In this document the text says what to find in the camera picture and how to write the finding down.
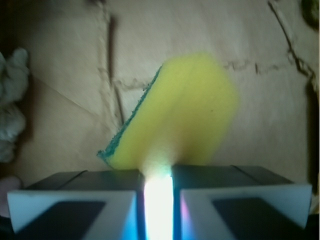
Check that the brown paper bag bin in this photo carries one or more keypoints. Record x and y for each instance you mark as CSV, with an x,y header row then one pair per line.
x,y
90,61

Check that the crumpled white tissue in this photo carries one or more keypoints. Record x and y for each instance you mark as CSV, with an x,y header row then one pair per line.
x,y
14,82

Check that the yellow green sponge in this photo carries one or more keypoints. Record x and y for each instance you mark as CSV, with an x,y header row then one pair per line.
x,y
182,117

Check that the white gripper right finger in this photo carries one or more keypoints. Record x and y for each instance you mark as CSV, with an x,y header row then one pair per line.
x,y
238,203

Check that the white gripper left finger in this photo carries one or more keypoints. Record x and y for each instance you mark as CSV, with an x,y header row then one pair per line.
x,y
80,205

